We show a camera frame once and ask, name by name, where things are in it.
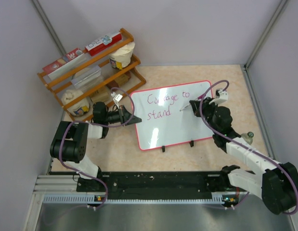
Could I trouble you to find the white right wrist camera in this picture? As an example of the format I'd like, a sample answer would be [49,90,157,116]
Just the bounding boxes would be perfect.
[209,89,229,105]

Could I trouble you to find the red white foil box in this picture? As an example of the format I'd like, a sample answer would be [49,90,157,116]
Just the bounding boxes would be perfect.
[85,32,122,56]

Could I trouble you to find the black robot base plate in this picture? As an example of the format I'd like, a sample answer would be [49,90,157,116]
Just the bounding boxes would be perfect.
[76,170,250,200]

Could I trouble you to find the magenta-capped whiteboard marker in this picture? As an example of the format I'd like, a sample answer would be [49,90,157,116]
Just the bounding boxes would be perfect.
[180,94,204,112]

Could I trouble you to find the silver foil box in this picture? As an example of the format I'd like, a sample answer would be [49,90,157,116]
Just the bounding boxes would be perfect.
[71,66,101,89]

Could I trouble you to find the brown cardboard box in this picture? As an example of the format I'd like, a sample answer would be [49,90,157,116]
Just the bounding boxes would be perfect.
[89,86,110,103]

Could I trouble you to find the red grey wrap box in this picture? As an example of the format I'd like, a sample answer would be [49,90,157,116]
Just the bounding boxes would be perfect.
[42,48,87,80]

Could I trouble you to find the clear glass bottle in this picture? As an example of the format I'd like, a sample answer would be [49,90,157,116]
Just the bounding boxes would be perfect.
[241,131,254,145]

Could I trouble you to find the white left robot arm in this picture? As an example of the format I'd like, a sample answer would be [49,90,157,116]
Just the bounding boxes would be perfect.
[50,102,142,191]

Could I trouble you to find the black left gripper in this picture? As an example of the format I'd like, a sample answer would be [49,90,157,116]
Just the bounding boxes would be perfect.
[104,105,141,126]

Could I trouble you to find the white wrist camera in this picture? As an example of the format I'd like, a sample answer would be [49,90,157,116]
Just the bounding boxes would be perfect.
[209,89,229,105]
[111,92,123,108]

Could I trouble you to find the white bag lower shelf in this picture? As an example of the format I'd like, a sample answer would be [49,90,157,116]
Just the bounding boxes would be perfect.
[61,89,90,117]

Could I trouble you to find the orange wooden shelf rack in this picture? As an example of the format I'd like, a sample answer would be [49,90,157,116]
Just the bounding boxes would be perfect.
[38,28,146,121]

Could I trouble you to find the grey slotted cable duct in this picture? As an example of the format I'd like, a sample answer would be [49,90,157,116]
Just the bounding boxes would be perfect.
[43,194,238,205]

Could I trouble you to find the white bag shelf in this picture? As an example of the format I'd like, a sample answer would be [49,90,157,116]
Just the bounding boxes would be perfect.
[109,42,135,70]
[61,89,90,117]

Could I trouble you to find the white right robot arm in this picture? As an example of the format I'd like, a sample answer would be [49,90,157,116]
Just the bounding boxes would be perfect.
[189,97,298,215]

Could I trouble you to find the pink-framed whiteboard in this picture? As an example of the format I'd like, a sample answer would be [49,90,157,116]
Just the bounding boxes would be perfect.
[131,80,213,151]

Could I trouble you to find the white bag upper shelf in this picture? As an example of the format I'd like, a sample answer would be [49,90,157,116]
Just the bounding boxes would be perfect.
[109,42,135,70]

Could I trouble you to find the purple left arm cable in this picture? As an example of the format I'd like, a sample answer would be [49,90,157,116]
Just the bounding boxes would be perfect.
[57,88,135,209]

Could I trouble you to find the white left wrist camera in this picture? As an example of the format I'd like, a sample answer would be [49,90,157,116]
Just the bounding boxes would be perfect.
[111,92,123,108]

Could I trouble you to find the dark brown small box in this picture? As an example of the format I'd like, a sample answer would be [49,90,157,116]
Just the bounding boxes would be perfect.
[106,73,131,89]

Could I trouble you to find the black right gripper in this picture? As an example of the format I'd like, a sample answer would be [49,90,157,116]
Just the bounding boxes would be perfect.
[191,97,219,133]

